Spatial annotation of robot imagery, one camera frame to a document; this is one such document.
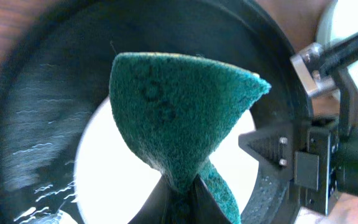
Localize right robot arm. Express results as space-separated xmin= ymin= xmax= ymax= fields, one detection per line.
xmin=239 ymin=68 xmax=358 ymax=215

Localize round black tray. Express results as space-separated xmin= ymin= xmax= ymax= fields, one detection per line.
xmin=0 ymin=0 xmax=313 ymax=223

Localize pink white plate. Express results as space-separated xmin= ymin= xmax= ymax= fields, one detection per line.
xmin=74 ymin=99 xmax=259 ymax=223

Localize green yellow sponge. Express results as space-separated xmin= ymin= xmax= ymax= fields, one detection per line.
xmin=109 ymin=52 xmax=271 ymax=223

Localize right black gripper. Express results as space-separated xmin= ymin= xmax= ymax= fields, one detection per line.
xmin=239 ymin=68 xmax=358 ymax=215

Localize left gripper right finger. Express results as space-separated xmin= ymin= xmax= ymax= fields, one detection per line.
xmin=193 ymin=175 xmax=231 ymax=224

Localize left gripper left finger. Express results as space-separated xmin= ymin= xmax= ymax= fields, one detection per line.
xmin=128 ymin=175 xmax=173 ymax=224

